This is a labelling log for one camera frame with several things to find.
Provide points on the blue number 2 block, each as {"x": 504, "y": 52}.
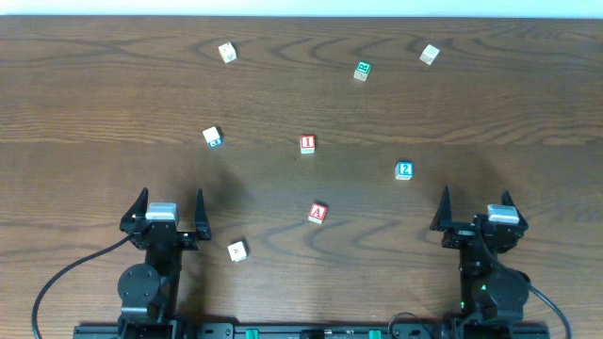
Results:
{"x": 404, "y": 171}

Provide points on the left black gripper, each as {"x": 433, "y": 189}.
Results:
{"x": 165, "y": 236}

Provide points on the wooden block near base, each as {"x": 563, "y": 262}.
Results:
{"x": 238, "y": 251}

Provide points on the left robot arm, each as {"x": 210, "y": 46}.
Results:
{"x": 149, "y": 290}

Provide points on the plain wooden block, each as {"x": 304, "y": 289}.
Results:
{"x": 227, "y": 52}
{"x": 429, "y": 54}

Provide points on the plain wooden block far right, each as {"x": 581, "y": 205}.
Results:
{"x": 429, "y": 54}

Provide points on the red letter I block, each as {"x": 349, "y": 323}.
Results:
{"x": 308, "y": 144}

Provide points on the red letter A block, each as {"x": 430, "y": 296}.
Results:
{"x": 317, "y": 213}

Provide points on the green letter wooden block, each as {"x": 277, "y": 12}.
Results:
{"x": 362, "y": 70}

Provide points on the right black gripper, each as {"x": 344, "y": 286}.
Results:
{"x": 474, "y": 234}

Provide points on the plain wooden block far left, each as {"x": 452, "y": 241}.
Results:
{"x": 227, "y": 52}

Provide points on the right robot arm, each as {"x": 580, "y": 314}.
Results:
{"x": 492, "y": 295}

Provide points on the wooden block blue side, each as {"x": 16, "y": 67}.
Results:
{"x": 212, "y": 136}

